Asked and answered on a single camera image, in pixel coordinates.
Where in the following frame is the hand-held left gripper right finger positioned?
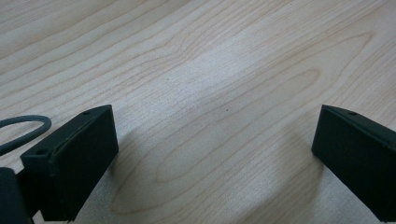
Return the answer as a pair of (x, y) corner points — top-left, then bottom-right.
(311, 105), (396, 223)

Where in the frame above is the grey braided cable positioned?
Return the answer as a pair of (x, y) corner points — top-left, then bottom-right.
(0, 115), (52, 157)

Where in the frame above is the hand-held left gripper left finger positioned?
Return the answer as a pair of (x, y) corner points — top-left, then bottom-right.
(20, 104), (120, 223)

